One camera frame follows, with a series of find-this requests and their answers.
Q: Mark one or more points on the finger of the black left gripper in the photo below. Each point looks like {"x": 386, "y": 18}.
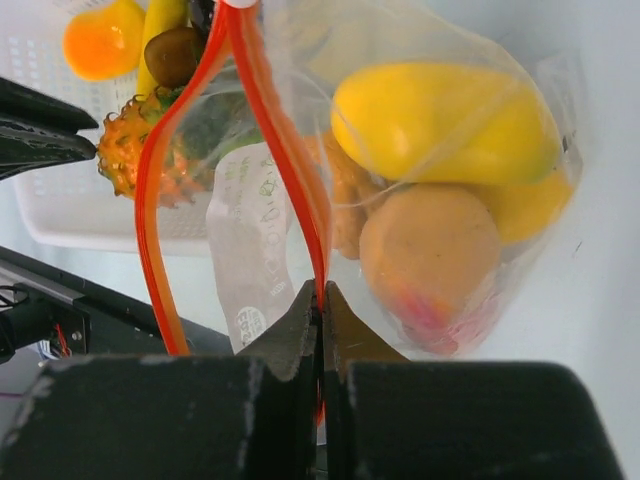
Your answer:
{"x": 27, "y": 104}
{"x": 26, "y": 149}

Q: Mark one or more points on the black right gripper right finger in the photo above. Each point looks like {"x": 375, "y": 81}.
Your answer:
{"x": 345, "y": 338}

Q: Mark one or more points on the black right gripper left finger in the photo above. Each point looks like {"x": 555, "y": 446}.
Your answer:
{"x": 281, "y": 409}

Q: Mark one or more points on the pink toy peach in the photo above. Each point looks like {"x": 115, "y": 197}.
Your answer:
{"x": 438, "y": 328}

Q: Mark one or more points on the orange toy fruit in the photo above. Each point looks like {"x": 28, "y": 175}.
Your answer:
{"x": 434, "y": 242}

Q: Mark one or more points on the clear zip bag red zipper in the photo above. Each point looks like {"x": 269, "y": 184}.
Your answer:
{"x": 275, "y": 66}

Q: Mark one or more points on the yellow toy mango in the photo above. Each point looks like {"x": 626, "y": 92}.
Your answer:
{"x": 440, "y": 122}

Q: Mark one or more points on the green toy bell pepper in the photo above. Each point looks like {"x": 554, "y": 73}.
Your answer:
{"x": 233, "y": 141}

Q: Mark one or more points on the yellow toy bell pepper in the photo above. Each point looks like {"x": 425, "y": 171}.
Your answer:
{"x": 522, "y": 212}

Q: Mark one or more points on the white perforated plastic basket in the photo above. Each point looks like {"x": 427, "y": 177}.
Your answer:
{"x": 73, "y": 205}

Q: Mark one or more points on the orange toy papaya half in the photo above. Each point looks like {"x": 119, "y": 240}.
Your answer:
{"x": 106, "y": 43}

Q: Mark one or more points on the brown toy potato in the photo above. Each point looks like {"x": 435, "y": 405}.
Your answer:
{"x": 181, "y": 57}

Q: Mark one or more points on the yellow toy banana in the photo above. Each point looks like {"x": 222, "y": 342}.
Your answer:
{"x": 161, "y": 17}

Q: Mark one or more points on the dark purple toy eggplant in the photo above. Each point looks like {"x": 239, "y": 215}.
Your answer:
{"x": 201, "y": 16}

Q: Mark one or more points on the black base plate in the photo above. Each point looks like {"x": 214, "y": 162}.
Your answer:
{"x": 81, "y": 318}

